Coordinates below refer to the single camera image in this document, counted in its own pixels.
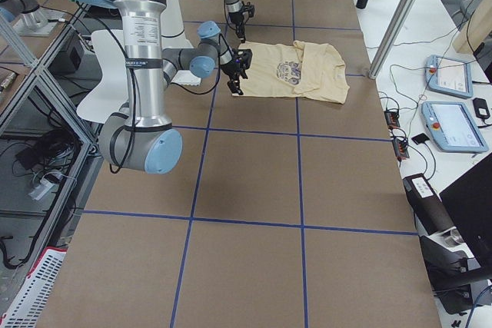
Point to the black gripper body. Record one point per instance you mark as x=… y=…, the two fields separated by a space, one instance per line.
x=231 y=69
x=238 y=21

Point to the cream long-sleeve printed shirt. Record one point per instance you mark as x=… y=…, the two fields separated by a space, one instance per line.
x=300 y=70

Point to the white plastic chair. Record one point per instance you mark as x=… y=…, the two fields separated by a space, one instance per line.
x=112 y=91

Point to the far teach pendant tablet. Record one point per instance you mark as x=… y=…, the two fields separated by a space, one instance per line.
x=449 y=76

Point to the teach pendant tablet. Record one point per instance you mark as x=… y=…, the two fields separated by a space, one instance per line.
x=449 y=76
x=452 y=127

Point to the near teach pendant tablet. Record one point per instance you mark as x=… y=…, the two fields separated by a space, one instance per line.
x=452 y=127

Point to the black box white label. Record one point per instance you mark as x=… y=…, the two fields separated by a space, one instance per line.
x=426 y=204

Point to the black monitor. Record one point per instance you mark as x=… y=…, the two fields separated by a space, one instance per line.
x=468 y=203

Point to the white plastic basket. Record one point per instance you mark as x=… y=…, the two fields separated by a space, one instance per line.
x=31 y=299

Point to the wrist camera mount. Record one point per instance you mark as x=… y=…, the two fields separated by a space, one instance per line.
x=243 y=58
x=248 y=10

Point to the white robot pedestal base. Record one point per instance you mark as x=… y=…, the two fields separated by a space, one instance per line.
x=173 y=36

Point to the aluminium frame post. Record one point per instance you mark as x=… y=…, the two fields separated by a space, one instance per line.
x=397 y=21

